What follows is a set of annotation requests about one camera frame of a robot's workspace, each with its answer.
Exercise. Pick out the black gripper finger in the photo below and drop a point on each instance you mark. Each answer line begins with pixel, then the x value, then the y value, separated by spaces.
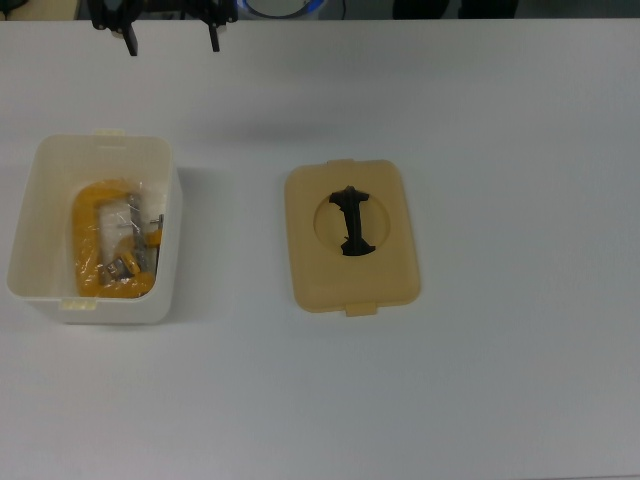
pixel 129 35
pixel 215 37

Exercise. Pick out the tan plastic case lid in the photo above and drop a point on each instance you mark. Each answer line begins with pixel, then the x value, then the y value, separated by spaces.
pixel 350 285

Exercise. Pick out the white plastic tool case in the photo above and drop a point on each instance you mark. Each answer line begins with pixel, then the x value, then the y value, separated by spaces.
pixel 45 200

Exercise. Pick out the tan wooden desk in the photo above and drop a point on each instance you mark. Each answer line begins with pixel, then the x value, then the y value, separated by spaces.
pixel 37 9

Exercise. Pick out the clear plastic bag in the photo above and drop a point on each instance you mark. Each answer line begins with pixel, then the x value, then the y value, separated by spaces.
pixel 156 195

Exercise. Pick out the large yellow C-clamp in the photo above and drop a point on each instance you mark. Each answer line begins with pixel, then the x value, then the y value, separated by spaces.
pixel 84 225

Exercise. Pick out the small yellow clamp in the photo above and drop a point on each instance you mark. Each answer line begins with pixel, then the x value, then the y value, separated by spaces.
pixel 127 246

